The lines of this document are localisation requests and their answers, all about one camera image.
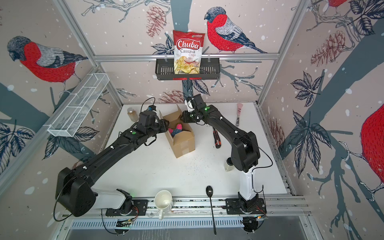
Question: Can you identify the brown cardboard express box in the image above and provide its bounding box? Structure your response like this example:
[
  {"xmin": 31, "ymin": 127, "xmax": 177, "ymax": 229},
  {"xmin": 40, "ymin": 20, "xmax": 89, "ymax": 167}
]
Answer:
[{"xmin": 159, "ymin": 105, "xmax": 196, "ymax": 158}]

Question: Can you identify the red black utility knife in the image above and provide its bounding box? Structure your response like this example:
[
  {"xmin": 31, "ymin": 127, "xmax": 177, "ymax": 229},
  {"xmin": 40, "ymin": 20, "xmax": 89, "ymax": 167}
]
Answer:
[{"xmin": 213, "ymin": 128, "xmax": 221, "ymax": 149}]

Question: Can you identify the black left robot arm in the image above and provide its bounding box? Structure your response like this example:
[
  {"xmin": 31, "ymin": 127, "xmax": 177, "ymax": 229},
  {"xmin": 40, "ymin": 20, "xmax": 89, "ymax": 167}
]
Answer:
[{"xmin": 55, "ymin": 110, "xmax": 170, "ymax": 217}]

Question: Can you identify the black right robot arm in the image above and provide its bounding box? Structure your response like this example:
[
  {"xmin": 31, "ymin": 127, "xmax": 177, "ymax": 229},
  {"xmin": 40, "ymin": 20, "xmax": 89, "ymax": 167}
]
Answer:
[{"xmin": 181, "ymin": 95, "xmax": 261, "ymax": 201}]

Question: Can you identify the colourful plush toy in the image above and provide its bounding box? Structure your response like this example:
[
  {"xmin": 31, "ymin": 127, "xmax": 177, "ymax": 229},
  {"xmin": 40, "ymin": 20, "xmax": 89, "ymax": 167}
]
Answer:
[{"xmin": 168, "ymin": 124, "xmax": 183, "ymax": 138}]

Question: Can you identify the brown spice jar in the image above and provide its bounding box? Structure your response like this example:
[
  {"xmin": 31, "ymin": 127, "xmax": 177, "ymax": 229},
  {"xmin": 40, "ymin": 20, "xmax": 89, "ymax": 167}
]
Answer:
[{"xmin": 127, "ymin": 107, "xmax": 139, "ymax": 122}]

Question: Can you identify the black lid glass jar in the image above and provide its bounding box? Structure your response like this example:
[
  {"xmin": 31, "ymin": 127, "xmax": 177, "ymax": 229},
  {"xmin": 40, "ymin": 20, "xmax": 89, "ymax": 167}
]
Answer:
[{"xmin": 224, "ymin": 158, "xmax": 235, "ymax": 172}]

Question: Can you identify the Chuba cassava chips bag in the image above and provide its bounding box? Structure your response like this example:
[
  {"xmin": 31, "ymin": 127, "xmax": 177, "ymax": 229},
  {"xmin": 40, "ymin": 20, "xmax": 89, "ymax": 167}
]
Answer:
[{"xmin": 173, "ymin": 30, "xmax": 205, "ymax": 74}]

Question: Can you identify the cream ceramic mug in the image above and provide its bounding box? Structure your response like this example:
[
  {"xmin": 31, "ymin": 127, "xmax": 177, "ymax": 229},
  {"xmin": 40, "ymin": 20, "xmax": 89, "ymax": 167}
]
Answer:
[{"xmin": 155, "ymin": 190, "xmax": 173, "ymax": 220}]

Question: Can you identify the black long spoon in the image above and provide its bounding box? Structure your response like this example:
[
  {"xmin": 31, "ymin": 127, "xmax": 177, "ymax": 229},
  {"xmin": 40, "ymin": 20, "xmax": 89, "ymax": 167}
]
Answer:
[{"xmin": 206, "ymin": 186, "xmax": 217, "ymax": 236}]

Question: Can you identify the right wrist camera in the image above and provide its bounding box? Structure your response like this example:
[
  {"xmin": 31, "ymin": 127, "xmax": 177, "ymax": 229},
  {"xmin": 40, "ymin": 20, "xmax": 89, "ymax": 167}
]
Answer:
[{"xmin": 185, "ymin": 99, "xmax": 195, "ymax": 112}]

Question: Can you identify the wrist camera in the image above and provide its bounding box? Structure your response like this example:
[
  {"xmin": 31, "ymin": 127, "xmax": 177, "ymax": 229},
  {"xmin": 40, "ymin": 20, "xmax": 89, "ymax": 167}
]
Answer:
[
  {"xmin": 185, "ymin": 99, "xmax": 195, "ymax": 112},
  {"xmin": 148, "ymin": 105, "xmax": 157, "ymax": 111}
]

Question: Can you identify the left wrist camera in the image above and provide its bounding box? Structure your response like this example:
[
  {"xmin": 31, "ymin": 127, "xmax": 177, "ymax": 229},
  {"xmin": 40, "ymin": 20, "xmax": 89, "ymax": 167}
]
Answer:
[{"xmin": 148, "ymin": 105, "xmax": 157, "ymax": 111}]

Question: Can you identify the black wire wall basket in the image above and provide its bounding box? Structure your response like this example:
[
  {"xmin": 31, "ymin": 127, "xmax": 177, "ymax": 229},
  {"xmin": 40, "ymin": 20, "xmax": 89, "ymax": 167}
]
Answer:
[{"xmin": 155, "ymin": 58, "xmax": 221, "ymax": 81}]

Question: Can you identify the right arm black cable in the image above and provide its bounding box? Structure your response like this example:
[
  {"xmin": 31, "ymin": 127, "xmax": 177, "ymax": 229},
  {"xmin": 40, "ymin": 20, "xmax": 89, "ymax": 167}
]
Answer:
[{"xmin": 251, "ymin": 146, "xmax": 274, "ymax": 196}]

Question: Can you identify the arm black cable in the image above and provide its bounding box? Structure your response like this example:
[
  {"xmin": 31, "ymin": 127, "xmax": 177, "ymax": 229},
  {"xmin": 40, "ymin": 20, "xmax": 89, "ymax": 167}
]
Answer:
[
  {"xmin": 251, "ymin": 146, "xmax": 274, "ymax": 196},
  {"xmin": 100, "ymin": 208, "xmax": 140, "ymax": 236}
]

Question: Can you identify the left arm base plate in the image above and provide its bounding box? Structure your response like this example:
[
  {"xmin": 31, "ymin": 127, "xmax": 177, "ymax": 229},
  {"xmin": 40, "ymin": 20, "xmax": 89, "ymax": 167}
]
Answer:
[{"xmin": 105, "ymin": 199, "xmax": 149, "ymax": 217}]

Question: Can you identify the aluminium front rail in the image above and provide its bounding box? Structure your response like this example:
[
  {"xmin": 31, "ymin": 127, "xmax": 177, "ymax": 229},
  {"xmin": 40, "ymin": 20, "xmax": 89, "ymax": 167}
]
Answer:
[{"xmin": 81, "ymin": 194, "xmax": 312, "ymax": 219}]

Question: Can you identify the white wire mesh shelf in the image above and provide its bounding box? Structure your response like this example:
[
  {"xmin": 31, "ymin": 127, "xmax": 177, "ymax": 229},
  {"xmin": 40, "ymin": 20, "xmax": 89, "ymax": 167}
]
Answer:
[{"xmin": 48, "ymin": 73, "xmax": 110, "ymax": 137}]

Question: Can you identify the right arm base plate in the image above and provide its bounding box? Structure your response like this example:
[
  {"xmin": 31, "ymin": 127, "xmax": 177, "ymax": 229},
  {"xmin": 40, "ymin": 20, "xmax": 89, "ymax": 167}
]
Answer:
[{"xmin": 223, "ymin": 196, "xmax": 267, "ymax": 216}]

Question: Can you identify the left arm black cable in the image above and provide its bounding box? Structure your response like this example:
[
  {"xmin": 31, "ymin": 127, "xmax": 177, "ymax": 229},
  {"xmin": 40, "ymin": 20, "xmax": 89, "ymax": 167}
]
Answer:
[{"xmin": 100, "ymin": 208, "xmax": 140, "ymax": 236}]

